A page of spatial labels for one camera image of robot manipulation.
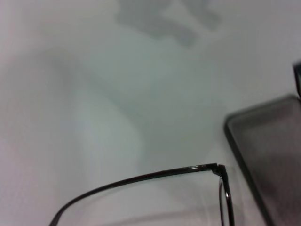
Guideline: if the black glasses case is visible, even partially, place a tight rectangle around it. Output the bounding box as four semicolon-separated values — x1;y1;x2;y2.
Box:
224;60;301;226

